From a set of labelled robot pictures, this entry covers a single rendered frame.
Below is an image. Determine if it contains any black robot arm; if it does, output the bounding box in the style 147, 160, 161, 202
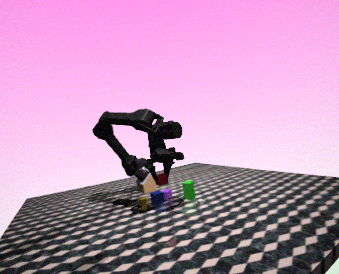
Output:
92, 108, 183, 182

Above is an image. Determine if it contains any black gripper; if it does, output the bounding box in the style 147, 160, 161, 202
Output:
132, 140, 185, 184

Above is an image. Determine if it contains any blue block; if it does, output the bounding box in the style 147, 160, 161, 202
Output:
150, 190, 165, 205

